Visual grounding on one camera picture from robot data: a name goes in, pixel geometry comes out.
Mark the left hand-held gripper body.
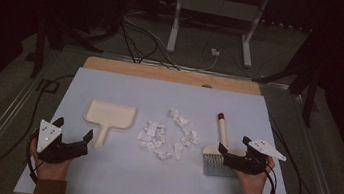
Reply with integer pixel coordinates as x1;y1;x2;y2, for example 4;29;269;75
34;119;92;168

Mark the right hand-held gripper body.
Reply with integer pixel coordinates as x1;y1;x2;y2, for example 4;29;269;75
222;134;289;179

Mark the cream brush with red tip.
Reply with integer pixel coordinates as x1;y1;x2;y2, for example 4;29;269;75
199;111;252;181

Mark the cream plastic dustpan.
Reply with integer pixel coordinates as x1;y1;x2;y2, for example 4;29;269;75
79;97;139;154

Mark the pile of white paper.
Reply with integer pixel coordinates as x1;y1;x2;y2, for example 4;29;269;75
134;103;204;166

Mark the person's right hand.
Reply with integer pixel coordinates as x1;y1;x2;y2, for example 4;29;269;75
233;151;278;194

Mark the person's left hand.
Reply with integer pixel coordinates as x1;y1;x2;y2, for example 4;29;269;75
25;137;76;184

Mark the black tripod stand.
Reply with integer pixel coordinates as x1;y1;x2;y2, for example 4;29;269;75
247;21;329;129
29;8;109;87

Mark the white metal stand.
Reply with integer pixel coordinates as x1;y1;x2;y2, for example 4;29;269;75
164;0;271;70

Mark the black equipment rack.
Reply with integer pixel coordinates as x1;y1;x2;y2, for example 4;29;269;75
77;0;130;38

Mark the left hand-held gripper cable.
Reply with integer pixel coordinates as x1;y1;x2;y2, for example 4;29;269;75
21;128;47;184

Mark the black floor cable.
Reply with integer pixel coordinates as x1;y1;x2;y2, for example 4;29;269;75
0;64;76;194
259;116;314;194

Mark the aluminium floor rail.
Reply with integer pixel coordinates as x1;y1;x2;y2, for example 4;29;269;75
276;86;344;194
0;43;64;194

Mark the white floor cable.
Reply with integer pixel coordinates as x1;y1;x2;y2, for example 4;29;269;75
180;49;220;75

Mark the bundle of black cables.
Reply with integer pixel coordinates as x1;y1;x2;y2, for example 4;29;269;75
115;13;188;71

